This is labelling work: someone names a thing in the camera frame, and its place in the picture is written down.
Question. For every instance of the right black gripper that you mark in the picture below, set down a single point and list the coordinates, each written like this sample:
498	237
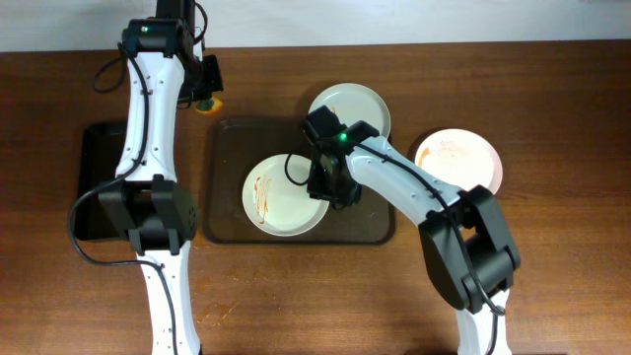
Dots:
332	192

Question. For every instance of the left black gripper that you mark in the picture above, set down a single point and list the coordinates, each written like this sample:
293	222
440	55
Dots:
210	75

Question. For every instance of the orange green sponge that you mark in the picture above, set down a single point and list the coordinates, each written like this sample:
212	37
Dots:
209	106

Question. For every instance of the white plate with ketchup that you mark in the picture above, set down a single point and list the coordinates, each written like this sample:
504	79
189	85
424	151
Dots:
275	205

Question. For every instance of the pinkish white plate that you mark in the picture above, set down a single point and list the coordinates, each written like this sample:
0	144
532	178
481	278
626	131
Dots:
462	158

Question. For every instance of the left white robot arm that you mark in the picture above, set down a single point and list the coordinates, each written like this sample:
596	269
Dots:
146	205

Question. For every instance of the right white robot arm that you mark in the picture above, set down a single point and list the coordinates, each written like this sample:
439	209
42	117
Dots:
469	252

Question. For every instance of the large brown tray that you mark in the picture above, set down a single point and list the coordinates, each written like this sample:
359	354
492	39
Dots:
237	144

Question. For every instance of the small black tray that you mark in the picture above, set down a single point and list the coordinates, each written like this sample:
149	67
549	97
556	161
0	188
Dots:
102	145

